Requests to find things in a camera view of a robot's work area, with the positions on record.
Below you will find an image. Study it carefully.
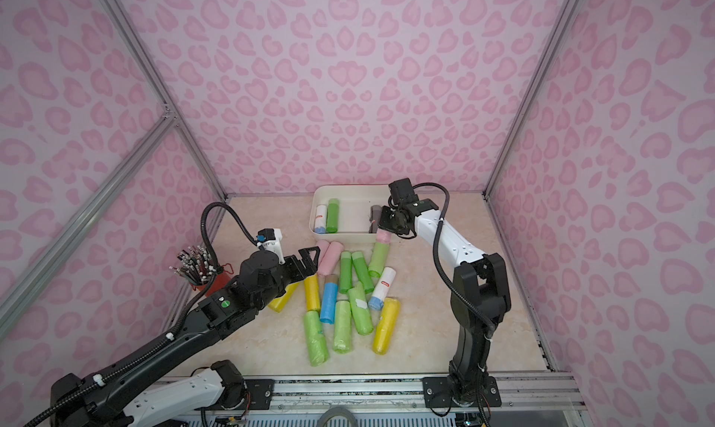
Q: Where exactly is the pink roll with white label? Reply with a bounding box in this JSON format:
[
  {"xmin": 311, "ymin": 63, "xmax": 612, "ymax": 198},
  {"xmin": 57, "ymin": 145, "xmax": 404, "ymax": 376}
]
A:
[{"xmin": 375, "ymin": 229, "xmax": 392, "ymax": 244}]

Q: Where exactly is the grey trash bag roll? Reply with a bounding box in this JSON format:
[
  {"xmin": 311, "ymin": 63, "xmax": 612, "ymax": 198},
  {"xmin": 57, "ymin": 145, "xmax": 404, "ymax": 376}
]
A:
[{"xmin": 369, "ymin": 205, "xmax": 382, "ymax": 233}]

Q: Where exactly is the bright green roll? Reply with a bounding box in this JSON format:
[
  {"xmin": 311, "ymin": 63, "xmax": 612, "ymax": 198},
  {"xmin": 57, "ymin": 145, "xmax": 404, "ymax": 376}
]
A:
[{"xmin": 326, "ymin": 198, "xmax": 340, "ymax": 233}]

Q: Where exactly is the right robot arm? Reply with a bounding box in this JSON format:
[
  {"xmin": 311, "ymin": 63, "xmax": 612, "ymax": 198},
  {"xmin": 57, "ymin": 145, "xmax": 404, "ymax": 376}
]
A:
[{"xmin": 379, "ymin": 197, "xmax": 511, "ymax": 408}]

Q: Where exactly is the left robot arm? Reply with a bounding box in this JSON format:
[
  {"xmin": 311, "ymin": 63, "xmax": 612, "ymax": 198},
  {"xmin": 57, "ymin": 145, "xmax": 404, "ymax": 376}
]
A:
[{"xmin": 50, "ymin": 246, "xmax": 320, "ymax": 426}]

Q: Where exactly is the yellow trash bag roll inner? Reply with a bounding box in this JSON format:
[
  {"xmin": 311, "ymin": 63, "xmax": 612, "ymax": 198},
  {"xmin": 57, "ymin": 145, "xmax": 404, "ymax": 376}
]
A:
[{"xmin": 304, "ymin": 273, "xmax": 321, "ymax": 311}]

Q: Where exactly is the yellow trash bag roll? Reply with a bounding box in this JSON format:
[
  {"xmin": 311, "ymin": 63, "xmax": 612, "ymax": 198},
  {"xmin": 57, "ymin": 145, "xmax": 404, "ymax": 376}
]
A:
[
  {"xmin": 304, "ymin": 273, "xmax": 321, "ymax": 311},
  {"xmin": 268, "ymin": 283, "xmax": 299, "ymax": 313}
]

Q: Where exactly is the pink trash bag roll left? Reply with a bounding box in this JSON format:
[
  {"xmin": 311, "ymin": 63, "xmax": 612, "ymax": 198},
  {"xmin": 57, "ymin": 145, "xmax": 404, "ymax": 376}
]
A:
[{"xmin": 317, "ymin": 240, "xmax": 330, "ymax": 263}]

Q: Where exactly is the pink trash bag roll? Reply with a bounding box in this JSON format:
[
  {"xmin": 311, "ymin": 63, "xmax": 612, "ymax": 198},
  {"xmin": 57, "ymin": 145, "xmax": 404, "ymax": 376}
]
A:
[
  {"xmin": 318, "ymin": 242, "xmax": 344, "ymax": 276},
  {"xmin": 317, "ymin": 240, "xmax": 330, "ymax": 263}
]

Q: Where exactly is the pink trash bag roll right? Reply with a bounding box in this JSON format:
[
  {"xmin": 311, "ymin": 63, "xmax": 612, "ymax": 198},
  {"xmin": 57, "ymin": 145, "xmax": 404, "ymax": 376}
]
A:
[{"xmin": 318, "ymin": 242, "xmax": 344, "ymax": 276}]

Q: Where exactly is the yellow trash bag roll outer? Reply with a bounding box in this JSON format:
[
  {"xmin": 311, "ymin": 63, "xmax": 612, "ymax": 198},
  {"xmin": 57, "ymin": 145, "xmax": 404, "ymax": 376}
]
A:
[{"xmin": 268, "ymin": 283, "xmax": 299, "ymax": 313}]

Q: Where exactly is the blue trash bag roll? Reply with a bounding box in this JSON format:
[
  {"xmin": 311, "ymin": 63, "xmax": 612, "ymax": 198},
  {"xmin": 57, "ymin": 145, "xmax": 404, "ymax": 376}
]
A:
[{"xmin": 320, "ymin": 275, "xmax": 339, "ymax": 325}]

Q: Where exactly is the green trash bag roll left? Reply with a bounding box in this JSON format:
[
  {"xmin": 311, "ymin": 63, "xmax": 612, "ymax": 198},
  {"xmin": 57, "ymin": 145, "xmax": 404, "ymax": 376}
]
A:
[{"xmin": 339, "ymin": 251, "xmax": 353, "ymax": 294}]

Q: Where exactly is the green trash bag roll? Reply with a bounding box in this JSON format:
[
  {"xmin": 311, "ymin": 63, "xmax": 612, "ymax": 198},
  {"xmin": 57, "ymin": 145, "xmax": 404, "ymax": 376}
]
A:
[
  {"xmin": 351, "ymin": 251, "xmax": 374, "ymax": 294},
  {"xmin": 339, "ymin": 251, "xmax": 353, "ymax": 294}
]

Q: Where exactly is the light green roll near box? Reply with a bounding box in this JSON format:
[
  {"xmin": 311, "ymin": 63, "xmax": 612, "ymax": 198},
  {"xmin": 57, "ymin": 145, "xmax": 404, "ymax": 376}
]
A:
[{"xmin": 368, "ymin": 242, "xmax": 390, "ymax": 279}]

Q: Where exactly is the white plastic storage box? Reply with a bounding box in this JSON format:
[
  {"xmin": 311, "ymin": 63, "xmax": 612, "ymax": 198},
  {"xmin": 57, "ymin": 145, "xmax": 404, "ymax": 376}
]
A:
[{"xmin": 308, "ymin": 184, "xmax": 390, "ymax": 244}]

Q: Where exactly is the green trash bag roll right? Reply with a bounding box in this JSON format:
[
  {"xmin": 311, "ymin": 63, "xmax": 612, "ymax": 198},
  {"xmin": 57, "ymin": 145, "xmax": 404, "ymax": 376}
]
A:
[{"xmin": 351, "ymin": 251, "xmax": 374, "ymax": 294}]

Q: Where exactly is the light green crumpled roll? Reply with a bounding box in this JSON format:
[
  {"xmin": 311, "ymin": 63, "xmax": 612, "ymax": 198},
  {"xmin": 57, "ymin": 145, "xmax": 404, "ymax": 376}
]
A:
[{"xmin": 347, "ymin": 283, "xmax": 374, "ymax": 336}]

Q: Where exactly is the white roll with blue end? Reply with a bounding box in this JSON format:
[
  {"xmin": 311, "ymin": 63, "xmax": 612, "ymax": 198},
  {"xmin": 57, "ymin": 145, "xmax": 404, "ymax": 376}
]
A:
[{"xmin": 368, "ymin": 267, "xmax": 397, "ymax": 311}]

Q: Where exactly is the light green roll front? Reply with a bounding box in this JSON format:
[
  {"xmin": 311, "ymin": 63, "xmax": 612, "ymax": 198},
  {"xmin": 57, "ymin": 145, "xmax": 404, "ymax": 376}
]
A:
[{"xmin": 333, "ymin": 300, "xmax": 352, "ymax": 354}]

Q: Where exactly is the green crumpled roll front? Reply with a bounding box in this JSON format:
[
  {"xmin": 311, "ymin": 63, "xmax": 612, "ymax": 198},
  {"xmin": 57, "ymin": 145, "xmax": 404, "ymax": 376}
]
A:
[{"xmin": 304, "ymin": 311, "xmax": 330, "ymax": 367}]

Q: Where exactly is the large yellow roll front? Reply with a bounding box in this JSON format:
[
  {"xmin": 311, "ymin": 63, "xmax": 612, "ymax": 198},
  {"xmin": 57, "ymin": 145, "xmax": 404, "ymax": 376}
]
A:
[{"xmin": 372, "ymin": 298, "xmax": 401, "ymax": 355}]

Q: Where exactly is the red pen holder cup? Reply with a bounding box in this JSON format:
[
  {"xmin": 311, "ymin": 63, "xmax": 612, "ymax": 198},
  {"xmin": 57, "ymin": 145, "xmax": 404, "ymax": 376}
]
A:
[{"xmin": 204, "ymin": 263, "xmax": 234, "ymax": 298}]

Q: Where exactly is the bundle of pens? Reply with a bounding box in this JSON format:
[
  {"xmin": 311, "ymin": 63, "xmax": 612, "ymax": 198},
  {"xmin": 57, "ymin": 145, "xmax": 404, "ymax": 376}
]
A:
[{"xmin": 169, "ymin": 246, "xmax": 219, "ymax": 287}]

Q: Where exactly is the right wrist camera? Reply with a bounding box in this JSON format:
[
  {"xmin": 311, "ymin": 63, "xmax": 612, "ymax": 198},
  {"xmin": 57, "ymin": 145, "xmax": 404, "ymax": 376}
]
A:
[{"xmin": 388, "ymin": 178, "xmax": 419, "ymax": 207}]

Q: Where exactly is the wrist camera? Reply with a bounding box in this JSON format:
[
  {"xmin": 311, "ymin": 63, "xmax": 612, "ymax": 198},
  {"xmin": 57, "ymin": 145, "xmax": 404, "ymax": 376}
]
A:
[
  {"xmin": 256, "ymin": 229, "xmax": 284, "ymax": 260},
  {"xmin": 388, "ymin": 178, "xmax": 419, "ymax": 207}
]

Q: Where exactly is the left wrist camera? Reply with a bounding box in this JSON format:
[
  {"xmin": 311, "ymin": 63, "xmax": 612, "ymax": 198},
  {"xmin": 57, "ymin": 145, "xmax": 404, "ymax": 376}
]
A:
[{"xmin": 256, "ymin": 229, "xmax": 284, "ymax": 260}]

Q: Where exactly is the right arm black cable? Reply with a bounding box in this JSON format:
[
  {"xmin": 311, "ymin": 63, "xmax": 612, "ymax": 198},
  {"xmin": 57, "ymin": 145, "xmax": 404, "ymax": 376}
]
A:
[{"xmin": 410, "ymin": 182, "xmax": 498, "ymax": 339}]

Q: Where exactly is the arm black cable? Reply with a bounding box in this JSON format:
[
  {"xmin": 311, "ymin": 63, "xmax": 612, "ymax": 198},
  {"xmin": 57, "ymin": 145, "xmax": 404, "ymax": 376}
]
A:
[
  {"xmin": 410, "ymin": 182, "xmax": 498, "ymax": 339},
  {"xmin": 21, "ymin": 202, "xmax": 264, "ymax": 427}
]

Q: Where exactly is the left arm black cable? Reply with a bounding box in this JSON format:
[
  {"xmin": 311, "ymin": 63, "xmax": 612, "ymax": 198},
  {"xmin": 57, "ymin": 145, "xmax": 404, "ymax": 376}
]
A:
[{"xmin": 21, "ymin": 202, "xmax": 264, "ymax": 427}]

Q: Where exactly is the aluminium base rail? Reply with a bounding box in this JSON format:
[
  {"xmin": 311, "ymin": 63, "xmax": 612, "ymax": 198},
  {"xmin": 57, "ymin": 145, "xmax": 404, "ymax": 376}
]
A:
[{"xmin": 119, "ymin": 373, "xmax": 588, "ymax": 427}]

